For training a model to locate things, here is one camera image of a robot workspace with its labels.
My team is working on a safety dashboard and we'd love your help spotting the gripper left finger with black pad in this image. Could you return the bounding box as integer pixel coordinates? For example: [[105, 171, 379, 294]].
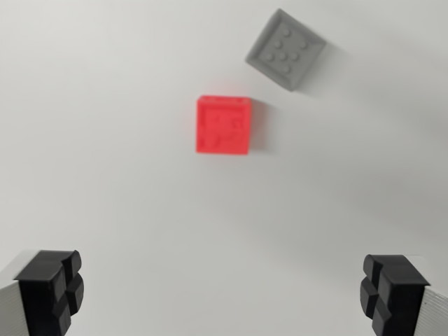
[[0, 249, 85, 336]]

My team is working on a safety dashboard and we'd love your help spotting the grey studded cube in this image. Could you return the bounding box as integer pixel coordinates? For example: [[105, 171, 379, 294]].
[[244, 8, 328, 92]]

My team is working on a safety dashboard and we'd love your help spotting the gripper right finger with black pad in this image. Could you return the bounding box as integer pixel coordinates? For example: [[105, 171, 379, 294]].
[[359, 254, 448, 336]]

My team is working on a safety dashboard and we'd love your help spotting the red studded cube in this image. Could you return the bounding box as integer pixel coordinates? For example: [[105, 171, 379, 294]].
[[195, 94, 253, 155]]

